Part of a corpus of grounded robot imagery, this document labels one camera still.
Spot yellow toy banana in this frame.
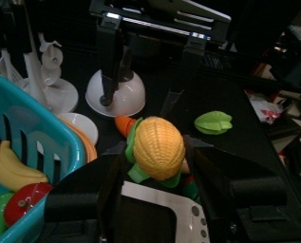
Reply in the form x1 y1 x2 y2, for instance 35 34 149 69
0 140 51 193

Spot white toy toaster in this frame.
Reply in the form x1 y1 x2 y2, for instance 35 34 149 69
113 180 213 243

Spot light green toy fruit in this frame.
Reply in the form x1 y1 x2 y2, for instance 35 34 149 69
193 110 234 136

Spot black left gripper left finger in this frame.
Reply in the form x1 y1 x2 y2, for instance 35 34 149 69
42 151 126 243

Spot white utensil stand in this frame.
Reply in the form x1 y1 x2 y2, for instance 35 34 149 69
0 31 81 115

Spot white toy plate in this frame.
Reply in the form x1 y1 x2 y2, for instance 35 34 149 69
57 112 100 146

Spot yellow toy corn cob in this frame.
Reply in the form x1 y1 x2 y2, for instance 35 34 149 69
125 116 189 189

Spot white red plastic bag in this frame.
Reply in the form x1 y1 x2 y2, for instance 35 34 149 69
245 90 285 125

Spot red toy tomato slice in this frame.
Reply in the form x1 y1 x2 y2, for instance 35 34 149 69
3 181 55 228

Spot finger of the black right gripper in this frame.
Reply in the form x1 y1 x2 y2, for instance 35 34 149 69
160 33 210 118
96 15 136 107

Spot white toy bowl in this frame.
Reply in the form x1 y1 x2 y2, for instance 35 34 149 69
85 68 148 118

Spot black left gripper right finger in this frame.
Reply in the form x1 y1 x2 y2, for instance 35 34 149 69
184 136 301 243

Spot teal plastic basket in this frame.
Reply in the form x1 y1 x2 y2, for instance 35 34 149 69
0 67 89 243

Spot orange toy plate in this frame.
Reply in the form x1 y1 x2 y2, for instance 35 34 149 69
59 117 100 164

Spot orange toy carrot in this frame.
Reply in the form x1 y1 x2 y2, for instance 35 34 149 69
113 115 138 139

